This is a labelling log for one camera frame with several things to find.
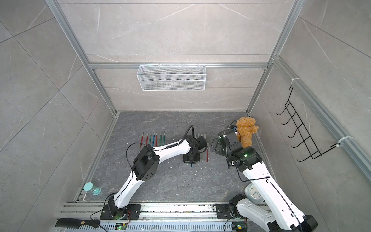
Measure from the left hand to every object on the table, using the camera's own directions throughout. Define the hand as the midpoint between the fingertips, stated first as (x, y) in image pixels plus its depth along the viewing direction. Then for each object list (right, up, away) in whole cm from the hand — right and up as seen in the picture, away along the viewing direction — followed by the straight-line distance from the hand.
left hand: (197, 161), depth 91 cm
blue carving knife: (-32, +12, +12) cm, 36 cm away
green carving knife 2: (-26, +14, +13) cm, 32 cm away
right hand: (+12, +14, -18) cm, 25 cm away
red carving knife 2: (-36, +14, +13) cm, 41 cm away
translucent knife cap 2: (+2, +15, +13) cm, 20 cm away
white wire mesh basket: (-17, +57, +9) cm, 61 cm away
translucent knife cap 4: (+6, +15, +13) cm, 21 cm away
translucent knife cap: (-2, +18, -17) cm, 24 cm away
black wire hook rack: (+47, +13, -32) cm, 58 cm away
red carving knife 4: (+7, +3, +4) cm, 9 cm away
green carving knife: (-34, +14, +13) cm, 39 cm away
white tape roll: (+29, -14, -14) cm, 35 cm away
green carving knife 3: (-24, +14, +13) cm, 30 cm away
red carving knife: (-40, +13, +12) cm, 44 cm away
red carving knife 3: (-30, +13, +13) cm, 35 cm away
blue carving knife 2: (-4, -2, -1) cm, 4 cm away
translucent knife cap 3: (+4, +16, +13) cm, 21 cm away
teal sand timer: (-57, -8, -18) cm, 61 cm away
